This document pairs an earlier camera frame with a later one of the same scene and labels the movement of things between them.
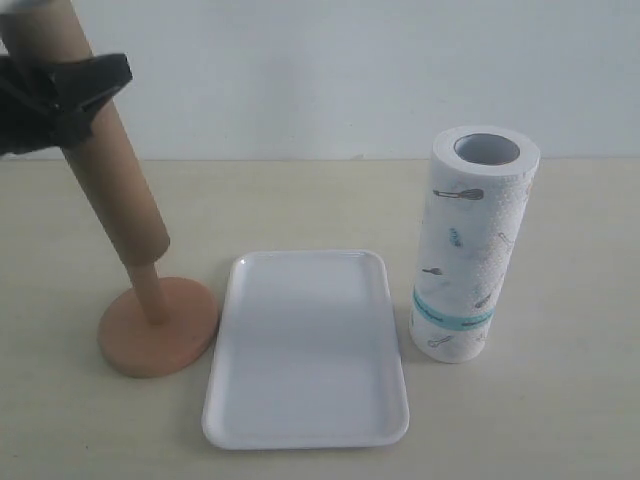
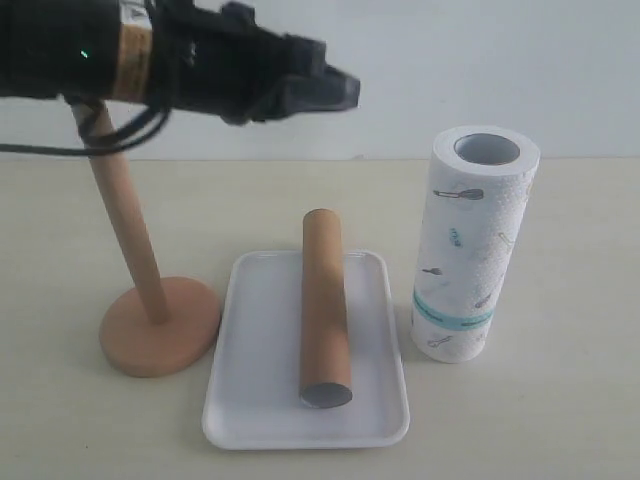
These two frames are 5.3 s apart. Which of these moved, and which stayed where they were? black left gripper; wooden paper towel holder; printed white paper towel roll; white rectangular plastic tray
Moved: black left gripper
Stayed: white rectangular plastic tray; printed white paper towel roll; wooden paper towel holder
